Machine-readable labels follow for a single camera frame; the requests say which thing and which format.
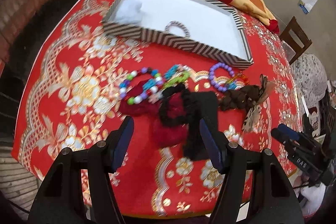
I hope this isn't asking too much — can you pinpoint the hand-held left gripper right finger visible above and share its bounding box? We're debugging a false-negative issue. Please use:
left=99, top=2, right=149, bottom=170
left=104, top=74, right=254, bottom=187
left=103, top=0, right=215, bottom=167
left=199, top=118, right=305, bottom=224

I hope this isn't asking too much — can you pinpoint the brown braided hair tie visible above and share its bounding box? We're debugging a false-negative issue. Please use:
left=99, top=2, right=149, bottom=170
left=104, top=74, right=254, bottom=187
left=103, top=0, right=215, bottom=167
left=219, top=84, right=260, bottom=111

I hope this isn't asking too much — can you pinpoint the leopard ribbon hair bow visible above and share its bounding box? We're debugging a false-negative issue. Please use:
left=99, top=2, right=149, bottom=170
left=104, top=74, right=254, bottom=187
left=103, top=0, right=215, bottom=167
left=243, top=74, right=275, bottom=132

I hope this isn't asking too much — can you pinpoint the black scrunchie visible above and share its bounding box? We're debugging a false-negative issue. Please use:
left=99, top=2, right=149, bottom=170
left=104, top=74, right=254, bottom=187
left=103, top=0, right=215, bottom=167
left=158, top=84, right=197, bottom=127

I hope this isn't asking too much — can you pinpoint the striped cardboard box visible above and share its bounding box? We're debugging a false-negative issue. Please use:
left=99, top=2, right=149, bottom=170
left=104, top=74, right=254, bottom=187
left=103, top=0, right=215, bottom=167
left=102, top=0, right=254, bottom=69

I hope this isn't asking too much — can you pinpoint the wooden chair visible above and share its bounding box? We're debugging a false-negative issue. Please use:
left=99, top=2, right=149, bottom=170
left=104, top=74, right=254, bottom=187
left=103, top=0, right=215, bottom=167
left=279, top=16, right=313, bottom=65

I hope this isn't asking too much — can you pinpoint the multicolour bead bracelet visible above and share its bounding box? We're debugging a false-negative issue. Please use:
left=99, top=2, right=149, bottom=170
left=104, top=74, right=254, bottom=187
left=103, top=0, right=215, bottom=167
left=119, top=67, right=164, bottom=106

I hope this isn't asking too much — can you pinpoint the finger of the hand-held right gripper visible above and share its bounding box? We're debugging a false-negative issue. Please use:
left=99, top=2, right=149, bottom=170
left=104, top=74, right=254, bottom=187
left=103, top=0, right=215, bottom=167
left=278, top=123, right=302, bottom=143
left=271, top=128, right=292, bottom=148

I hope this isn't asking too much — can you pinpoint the silver bracelet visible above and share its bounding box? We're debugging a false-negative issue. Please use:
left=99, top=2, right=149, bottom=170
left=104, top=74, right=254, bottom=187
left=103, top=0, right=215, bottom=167
left=165, top=21, right=190, bottom=37

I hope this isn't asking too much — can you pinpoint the black headband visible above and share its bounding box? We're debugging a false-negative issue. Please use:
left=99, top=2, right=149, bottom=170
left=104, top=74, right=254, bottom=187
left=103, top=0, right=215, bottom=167
left=182, top=91, right=219, bottom=161

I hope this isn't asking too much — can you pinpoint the translucent orange bead bracelet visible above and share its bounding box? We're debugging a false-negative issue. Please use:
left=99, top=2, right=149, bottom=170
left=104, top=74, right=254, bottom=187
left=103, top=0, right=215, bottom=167
left=214, top=72, right=249, bottom=90

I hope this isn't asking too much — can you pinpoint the purple bead bracelet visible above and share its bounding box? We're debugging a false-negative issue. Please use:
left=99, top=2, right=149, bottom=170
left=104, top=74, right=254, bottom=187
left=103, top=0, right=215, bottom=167
left=209, top=63, right=235, bottom=90

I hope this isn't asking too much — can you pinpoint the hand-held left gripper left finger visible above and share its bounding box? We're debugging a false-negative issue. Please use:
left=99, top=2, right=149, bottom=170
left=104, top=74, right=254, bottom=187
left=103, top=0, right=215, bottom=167
left=28, top=116, right=135, bottom=224

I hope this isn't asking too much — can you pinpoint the red embroidered tablecloth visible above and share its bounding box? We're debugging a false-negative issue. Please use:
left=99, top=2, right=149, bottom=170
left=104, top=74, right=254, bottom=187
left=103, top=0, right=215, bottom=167
left=10, top=0, right=302, bottom=216

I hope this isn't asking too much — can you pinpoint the floral grey cushion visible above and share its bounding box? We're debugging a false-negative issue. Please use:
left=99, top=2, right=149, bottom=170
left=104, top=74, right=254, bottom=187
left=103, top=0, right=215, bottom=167
left=293, top=54, right=329, bottom=114

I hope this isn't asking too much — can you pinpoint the red velvet bow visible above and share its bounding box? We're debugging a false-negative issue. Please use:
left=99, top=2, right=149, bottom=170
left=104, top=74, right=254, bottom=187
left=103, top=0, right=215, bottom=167
left=119, top=80, right=188, bottom=148

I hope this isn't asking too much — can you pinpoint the teal green flower bracelet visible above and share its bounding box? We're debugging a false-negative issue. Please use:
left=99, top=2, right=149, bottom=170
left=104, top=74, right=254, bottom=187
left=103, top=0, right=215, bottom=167
left=143, top=64, right=191, bottom=93

